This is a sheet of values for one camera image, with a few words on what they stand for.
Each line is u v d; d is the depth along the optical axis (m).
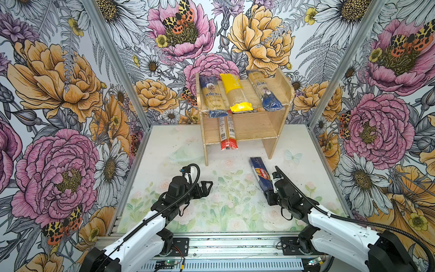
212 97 0.69
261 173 0.91
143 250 0.55
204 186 0.73
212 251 0.74
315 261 0.72
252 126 0.94
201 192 0.73
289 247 0.74
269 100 0.67
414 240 0.41
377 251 0.42
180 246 0.74
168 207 0.56
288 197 0.65
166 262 0.71
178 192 0.64
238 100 0.67
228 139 0.82
